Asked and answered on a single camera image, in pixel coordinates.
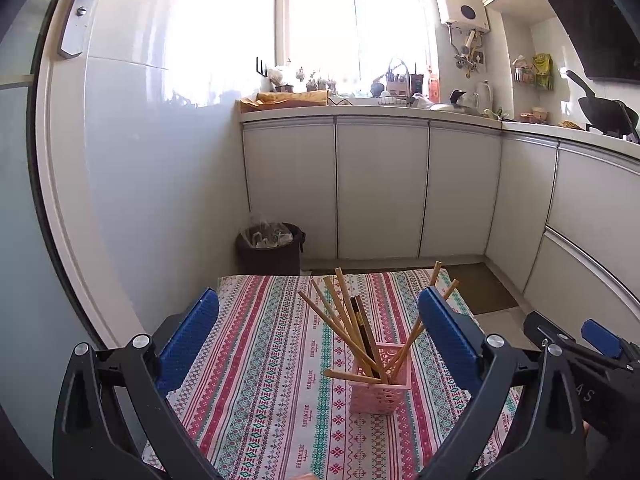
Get yellow snack bag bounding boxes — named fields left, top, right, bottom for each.
left=533, top=53, right=553, bottom=91

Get black wok pan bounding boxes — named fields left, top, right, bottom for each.
left=565, top=70, right=639, bottom=144

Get white base cabinets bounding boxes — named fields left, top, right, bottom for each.
left=240, top=106, right=639, bottom=339

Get brown floor mat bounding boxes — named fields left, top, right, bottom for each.
left=298, top=256, right=520, bottom=314

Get kitchen window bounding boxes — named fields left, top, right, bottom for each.
left=274, top=0, right=438, bottom=96

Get white thermos jug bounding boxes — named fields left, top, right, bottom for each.
left=475, top=80, right=494, bottom=114

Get black gold-banded chopstick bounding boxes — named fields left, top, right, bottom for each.
left=350, top=297, right=381, bottom=378

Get orange cloth on counter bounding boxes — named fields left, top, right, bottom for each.
left=239, top=90, right=329, bottom=113

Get short bamboo chopstick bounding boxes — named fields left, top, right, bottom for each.
left=322, top=276, right=369, bottom=368

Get long bamboo chopstick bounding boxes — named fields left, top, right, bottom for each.
left=335, top=268, right=388, bottom=384

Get black range hood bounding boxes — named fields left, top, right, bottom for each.
left=548, top=0, right=639, bottom=84

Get patterned woven tablecloth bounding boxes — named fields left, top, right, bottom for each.
left=168, top=275, right=470, bottom=479

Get silver door handle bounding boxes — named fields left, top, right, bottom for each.
left=58, top=0, right=96, bottom=60

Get dark wicker trash bin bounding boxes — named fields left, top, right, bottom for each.
left=235, top=222, right=306, bottom=275

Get pink perforated utensil holder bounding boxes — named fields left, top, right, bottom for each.
left=348, top=354, right=412, bottom=415

